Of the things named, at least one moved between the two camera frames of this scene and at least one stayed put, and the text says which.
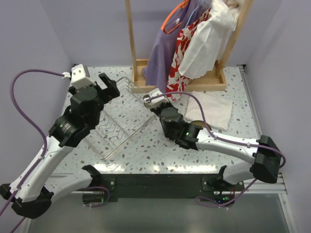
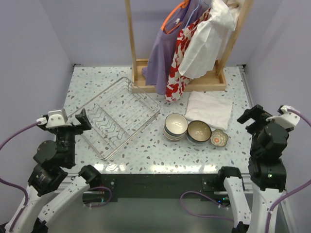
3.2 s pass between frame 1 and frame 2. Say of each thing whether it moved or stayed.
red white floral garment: stayed
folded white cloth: stayed
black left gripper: moved
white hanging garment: stayed
